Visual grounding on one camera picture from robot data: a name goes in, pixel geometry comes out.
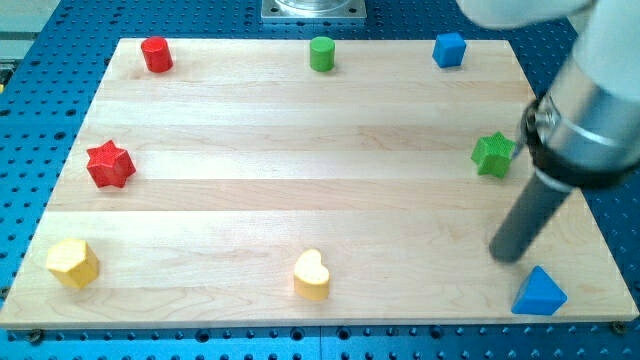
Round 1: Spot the yellow heart block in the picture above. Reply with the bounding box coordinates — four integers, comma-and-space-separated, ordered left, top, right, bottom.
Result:
294, 249, 330, 301

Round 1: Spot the green cylinder block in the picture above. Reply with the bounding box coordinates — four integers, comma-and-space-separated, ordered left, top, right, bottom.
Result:
309, 36, 335, 72

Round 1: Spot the red star block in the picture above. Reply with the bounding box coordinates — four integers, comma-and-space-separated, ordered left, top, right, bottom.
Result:
86, 140, 136, 188

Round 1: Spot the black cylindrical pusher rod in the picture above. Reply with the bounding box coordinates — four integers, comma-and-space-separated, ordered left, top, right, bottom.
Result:
489, 169, 572, 263

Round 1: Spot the blue triangle block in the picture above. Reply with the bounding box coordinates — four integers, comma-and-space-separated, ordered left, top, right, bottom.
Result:
511, 266, 568, 316

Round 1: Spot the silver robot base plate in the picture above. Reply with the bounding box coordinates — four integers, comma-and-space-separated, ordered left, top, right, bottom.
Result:
261, 0, 367, 21

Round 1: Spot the light wooden board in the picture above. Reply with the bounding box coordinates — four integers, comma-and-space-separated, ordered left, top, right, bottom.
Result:
1, 38, 638, 329

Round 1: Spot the red cylinder block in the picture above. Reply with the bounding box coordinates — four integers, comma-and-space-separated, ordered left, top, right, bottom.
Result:
140, 36, 173, 73

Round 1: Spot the green star block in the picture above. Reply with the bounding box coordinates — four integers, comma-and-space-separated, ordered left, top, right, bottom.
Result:
471, 132, 516, 178

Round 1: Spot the yellow hexagon block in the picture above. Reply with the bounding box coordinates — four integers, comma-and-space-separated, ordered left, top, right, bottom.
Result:
46, 238, 100, 289

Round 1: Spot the blue cube block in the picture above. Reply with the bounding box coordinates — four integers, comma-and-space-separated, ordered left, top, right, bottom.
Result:
432, 32, 466, 68

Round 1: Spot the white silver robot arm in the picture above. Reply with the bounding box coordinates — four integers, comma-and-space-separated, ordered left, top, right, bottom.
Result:
458, 0, 639, 263

